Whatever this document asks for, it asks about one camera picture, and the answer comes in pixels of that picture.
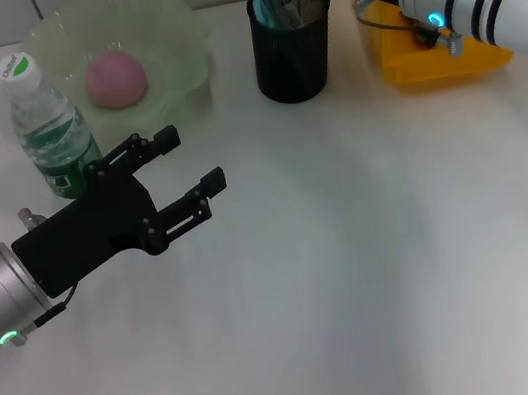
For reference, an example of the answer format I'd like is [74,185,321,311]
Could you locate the green plastic wrapper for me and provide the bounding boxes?
[409,18,443,52]

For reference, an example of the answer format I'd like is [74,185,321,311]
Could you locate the translucent green fruit plate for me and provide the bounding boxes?
[16,0,228,162]

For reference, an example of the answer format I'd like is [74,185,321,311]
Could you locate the clear bottle green label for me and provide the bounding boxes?
[0,41,111,209]

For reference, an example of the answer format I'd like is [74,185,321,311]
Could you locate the pink peach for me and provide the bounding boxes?
[80,45,152,115]

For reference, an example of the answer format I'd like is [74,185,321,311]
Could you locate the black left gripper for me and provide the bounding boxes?
[0,117,243,304]

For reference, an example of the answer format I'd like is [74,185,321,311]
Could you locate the blue scissors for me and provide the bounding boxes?
[250,0,290,34]

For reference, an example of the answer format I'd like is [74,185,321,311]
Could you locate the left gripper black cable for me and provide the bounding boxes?
[13,282,88,346]

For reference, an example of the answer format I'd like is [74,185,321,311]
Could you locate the silver pen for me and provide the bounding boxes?
[272,0,303,33]

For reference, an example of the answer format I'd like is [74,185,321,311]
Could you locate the yellow plastic bin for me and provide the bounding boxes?
[361,0,528,99]

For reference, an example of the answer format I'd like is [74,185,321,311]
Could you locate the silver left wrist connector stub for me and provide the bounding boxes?
[16,205,50,233]

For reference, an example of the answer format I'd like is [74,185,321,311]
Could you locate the black mesh pen holder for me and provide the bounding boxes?
[243,0,347,110]

